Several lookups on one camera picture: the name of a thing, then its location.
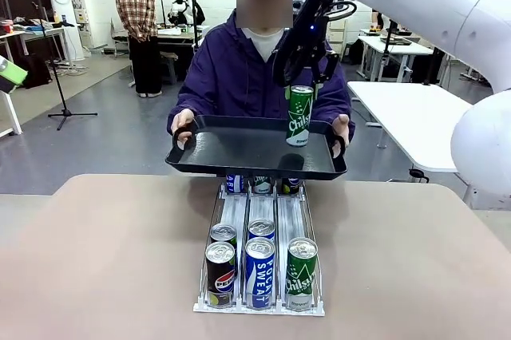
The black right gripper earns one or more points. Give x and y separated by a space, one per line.
313 42

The green Chilsung cider can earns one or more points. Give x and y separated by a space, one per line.
262 185
299 116
301 276

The black plastic tray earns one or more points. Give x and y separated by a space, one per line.
247 148

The black Pepsi can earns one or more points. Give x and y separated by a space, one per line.
290 186
220 276
223 232

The person's right forearm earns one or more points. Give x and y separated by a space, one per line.
181 104

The person's left forearm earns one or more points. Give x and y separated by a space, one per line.
344 102

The person in purple jacket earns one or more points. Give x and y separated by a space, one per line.
231 76

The person's left hand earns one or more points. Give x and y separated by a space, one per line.
344 126

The person's right hand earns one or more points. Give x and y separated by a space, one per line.
181 120

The black bag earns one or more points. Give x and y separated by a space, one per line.
36 70

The white cluttered table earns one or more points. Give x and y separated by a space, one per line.
40 30

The black tripod stand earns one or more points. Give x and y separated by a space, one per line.
65 111

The blue Pocari Sweat can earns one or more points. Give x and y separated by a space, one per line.
259 276
261 228
234 184

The clear can dispenser rack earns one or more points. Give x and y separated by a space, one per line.
261 208

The grey workbench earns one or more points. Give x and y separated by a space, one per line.
175 36

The man in plaid shirt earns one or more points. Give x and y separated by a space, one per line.
135 5

